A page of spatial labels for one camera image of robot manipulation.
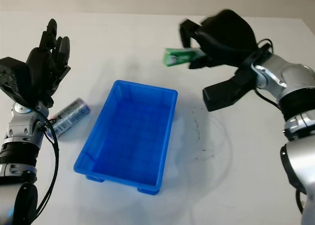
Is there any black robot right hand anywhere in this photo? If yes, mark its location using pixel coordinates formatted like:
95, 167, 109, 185
179, 9, 259, 70

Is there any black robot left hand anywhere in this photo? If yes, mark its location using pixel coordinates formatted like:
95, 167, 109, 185
26, 18, 72, 107

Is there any green carton box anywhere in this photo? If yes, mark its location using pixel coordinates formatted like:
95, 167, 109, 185
163, 47, 205, 67

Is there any silver purple can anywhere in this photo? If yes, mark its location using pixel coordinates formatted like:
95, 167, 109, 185
46, 97, 92, 141

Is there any blue plastic tray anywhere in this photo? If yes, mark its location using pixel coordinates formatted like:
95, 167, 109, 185
73, 80, 179, 195

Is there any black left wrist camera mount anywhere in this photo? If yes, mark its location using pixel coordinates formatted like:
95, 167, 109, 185
0, 57, 32, 107

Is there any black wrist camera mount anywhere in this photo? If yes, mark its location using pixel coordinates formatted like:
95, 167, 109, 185
0, 57, 32, 107
202, 67, 259, 112

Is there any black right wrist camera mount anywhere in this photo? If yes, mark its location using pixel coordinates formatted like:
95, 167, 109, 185
202, 67, 259, 112

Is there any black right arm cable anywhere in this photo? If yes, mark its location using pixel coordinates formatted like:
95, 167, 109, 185
253, 39, 307, 215

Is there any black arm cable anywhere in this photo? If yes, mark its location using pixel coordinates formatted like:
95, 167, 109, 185
253, 39, 307, 215
36, 109, 61, 216

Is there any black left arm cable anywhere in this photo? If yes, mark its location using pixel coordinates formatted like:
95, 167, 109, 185
36, 109, 61, 216

